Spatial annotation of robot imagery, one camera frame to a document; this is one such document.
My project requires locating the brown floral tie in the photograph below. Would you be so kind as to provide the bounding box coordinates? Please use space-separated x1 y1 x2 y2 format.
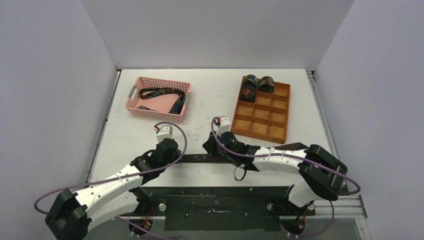
179 142 309 164

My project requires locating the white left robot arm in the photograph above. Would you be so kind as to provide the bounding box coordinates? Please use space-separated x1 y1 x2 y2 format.
44 138 181 240

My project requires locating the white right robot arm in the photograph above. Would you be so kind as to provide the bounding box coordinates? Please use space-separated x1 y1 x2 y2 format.
202 131 348 215

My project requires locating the wooden compartment tray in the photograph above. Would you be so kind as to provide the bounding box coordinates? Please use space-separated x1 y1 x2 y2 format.
231 75 291 144

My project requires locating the rolled dark floral tie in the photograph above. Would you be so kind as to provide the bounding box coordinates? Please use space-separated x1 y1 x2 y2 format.
238 74 258 103

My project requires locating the pink perforated plastic basket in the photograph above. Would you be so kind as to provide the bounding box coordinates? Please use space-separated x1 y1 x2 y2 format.
124 76 192 123

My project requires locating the dark patterned tie in basket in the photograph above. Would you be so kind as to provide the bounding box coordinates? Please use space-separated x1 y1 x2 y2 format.
137 87 187 115

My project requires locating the rolled dark grey tie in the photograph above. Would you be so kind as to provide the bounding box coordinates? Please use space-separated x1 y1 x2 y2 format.
258 76 275 93

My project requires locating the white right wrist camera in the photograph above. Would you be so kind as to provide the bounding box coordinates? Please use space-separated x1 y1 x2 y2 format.
213 115 232 136

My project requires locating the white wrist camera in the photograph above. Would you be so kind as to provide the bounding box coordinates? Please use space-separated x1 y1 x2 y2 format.
153 122 173 143
213 115 232 136

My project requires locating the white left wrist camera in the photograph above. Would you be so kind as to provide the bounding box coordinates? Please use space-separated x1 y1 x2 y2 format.
153 122 173 143

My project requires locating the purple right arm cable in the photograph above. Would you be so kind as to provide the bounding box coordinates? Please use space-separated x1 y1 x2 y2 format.
210 116 361 238

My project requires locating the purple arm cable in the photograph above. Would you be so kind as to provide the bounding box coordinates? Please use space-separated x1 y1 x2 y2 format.
210 116 361 238
33 121 188 240

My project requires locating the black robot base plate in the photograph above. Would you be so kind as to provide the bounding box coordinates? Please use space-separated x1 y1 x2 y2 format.
82 186 349 233

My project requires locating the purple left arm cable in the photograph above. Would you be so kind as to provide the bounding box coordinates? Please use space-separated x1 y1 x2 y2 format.
33 121 188 240

